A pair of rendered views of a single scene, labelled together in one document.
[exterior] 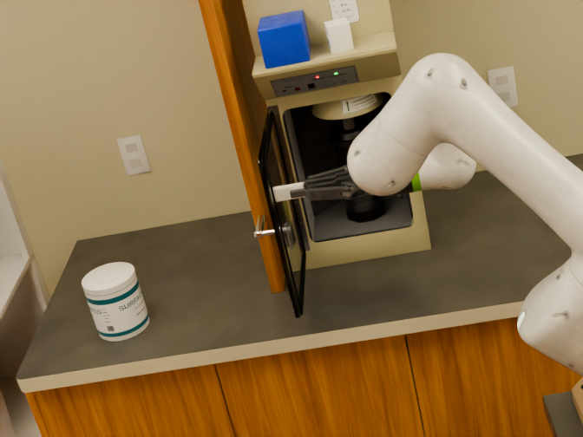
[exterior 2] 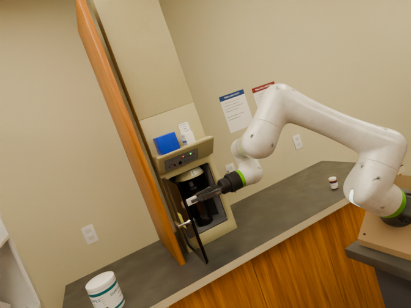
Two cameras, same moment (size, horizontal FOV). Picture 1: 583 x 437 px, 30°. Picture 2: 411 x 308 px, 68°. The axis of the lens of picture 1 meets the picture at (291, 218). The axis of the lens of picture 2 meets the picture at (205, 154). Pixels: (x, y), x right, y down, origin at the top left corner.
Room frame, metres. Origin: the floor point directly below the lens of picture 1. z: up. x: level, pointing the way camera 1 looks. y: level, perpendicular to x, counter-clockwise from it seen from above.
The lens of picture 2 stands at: (0.86, 0.50, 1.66)
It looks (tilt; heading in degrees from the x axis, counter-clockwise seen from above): 8 degrees down; 332
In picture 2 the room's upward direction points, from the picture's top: 19 degrees counter-clockwise
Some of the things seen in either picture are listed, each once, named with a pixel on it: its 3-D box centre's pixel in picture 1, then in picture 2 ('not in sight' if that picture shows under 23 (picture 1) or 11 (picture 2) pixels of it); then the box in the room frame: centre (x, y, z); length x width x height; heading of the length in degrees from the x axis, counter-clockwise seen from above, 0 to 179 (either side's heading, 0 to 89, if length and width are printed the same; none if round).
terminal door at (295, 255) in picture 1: (283, 211); (183, 218); (2.23, 0.01, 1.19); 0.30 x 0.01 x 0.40; 171
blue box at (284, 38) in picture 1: (284, 39); (166, 143); (2.33, -0.08, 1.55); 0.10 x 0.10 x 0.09; 82
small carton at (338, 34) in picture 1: (338, 35); (188, 138); (2.32, -0.19, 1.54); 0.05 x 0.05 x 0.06; 0
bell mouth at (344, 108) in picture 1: (345, 94); (188, 172); (2.48, -0.20, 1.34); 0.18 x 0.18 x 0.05
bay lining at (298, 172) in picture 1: (349, 148); (192, 196); (2.50, -0.18, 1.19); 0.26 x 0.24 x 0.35; 82
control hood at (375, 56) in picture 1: (327, 72); (186, 154); (2.32, -0.15, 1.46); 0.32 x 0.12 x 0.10; 82
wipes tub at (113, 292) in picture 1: (115, 301); (105, 293); (2.33, 0.46, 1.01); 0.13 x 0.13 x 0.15
